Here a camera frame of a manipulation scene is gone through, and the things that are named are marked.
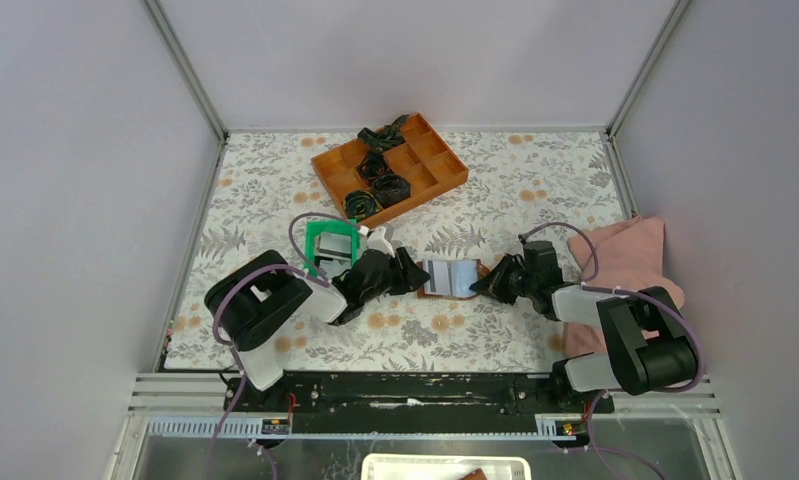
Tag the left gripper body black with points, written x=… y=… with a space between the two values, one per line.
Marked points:
x=394 y=281

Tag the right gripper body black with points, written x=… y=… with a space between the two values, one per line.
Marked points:
x=511 y=281

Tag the green plastic card box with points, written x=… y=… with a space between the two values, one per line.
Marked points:
x=331 y=247

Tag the brown leather card holder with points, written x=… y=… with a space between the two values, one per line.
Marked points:
x=451 y=278

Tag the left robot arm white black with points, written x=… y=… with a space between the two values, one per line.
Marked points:
x=250 y=306

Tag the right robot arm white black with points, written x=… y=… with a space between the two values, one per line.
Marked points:
x=646 y=346

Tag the black items in tray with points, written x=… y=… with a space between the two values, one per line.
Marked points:
x=386 y=186

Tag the pink crumpled cloth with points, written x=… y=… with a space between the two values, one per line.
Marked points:
x=630 y=255

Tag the orange wooden compartment tray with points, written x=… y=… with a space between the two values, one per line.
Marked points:
x=425 y=161

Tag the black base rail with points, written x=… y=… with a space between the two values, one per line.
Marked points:
x=397 y=403

